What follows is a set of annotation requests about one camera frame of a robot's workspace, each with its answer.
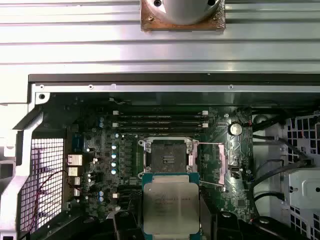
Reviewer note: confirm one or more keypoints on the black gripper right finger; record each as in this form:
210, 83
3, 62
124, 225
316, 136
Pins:
225, 227

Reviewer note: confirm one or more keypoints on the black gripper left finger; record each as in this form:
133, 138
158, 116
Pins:
125, 227

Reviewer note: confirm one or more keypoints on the silver cpu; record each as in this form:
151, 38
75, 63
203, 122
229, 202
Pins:
170, 200

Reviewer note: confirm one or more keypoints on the metal socket cover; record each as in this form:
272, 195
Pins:
224, 162

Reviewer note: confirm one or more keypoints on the black ram slot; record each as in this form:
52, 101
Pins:
130, 188
130, 194
160, 124
160, 130
160, 113
160, 118

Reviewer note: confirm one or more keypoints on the cpu socket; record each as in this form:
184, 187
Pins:
170, 150

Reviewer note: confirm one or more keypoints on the green motherboard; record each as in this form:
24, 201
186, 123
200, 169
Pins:
220, 200

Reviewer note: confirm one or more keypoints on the small silver capacitor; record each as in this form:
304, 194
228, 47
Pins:
113, 146
113, 164
113, 172
101, 199
113, 155
101, 193

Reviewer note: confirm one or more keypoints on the internal usb port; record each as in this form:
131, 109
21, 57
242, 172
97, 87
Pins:
235, 169

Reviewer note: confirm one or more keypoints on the silver rear port block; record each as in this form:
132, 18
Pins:
75, 181
74, 160
74, 171

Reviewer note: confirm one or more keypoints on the silver drive cage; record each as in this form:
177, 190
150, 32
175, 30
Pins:
302, 182

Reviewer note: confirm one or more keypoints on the blue port connector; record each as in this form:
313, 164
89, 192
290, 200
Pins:
78, 143

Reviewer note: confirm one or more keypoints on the silver coin battery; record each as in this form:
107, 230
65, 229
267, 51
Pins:
236, 129

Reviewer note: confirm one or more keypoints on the black silver pc case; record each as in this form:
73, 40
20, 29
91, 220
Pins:
150, 87

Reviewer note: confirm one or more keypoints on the brown square base plate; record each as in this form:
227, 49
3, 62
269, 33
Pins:
147, 22

